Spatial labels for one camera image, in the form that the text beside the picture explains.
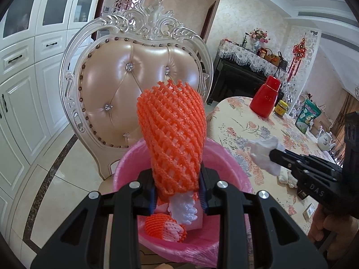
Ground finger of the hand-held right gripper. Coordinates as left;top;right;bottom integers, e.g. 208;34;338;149
270;153;300;174
271;147;305;161

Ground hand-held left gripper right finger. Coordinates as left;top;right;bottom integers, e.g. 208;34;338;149
199;167;328;269

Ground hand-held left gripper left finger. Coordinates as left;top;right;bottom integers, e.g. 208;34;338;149
30;169;158;269

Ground small white tissue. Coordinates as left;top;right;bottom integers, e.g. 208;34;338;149
278;168;298;188

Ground white foam net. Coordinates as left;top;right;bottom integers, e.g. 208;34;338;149
155;200;205;232

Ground small orange foam net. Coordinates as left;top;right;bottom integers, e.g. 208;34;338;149
144;213;188;243

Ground large white tissue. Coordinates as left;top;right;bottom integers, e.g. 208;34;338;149
245;137;285;176

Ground bin with pink bag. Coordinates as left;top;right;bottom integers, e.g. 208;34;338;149
112;139;253;268

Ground large orange foam net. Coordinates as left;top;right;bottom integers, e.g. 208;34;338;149
136;80;207;225

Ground person's right hand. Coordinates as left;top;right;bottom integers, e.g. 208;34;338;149
307;204;335;247

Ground small flat white card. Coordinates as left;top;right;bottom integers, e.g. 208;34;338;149
303;204;316;219

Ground white floral teapot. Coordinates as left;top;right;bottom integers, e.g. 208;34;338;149
316;130;337;150

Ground green snack bag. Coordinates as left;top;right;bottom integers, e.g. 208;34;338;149
295;99;322;134

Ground glass jar yellow label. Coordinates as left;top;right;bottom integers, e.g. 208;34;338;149
274;100;289;117

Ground cream ornate sofa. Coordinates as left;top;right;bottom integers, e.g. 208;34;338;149
317;105;337;131

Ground red thermos flask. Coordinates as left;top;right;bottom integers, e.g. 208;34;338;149
250;76;282;118

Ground brown curtain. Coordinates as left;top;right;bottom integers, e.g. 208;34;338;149
335;92;359;135

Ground black handbag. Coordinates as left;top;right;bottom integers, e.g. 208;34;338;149
277;51;288;69

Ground black piano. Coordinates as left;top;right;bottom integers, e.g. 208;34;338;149
208;54;284;105

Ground red knot hanging ornament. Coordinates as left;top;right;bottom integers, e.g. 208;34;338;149
287;33;307;75

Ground floral lace piano cover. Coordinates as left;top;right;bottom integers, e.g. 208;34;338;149
217;40;289;75

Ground pink flowers in vase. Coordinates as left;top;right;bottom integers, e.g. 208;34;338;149
250;28;270;52

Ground cream tufted dining chair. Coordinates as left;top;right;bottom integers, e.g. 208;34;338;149
60;0;214;202

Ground white tall cabinet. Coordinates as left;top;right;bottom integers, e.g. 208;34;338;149
0;0;108;208

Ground brown door frame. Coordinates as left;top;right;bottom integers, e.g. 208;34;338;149
202;1;217;45

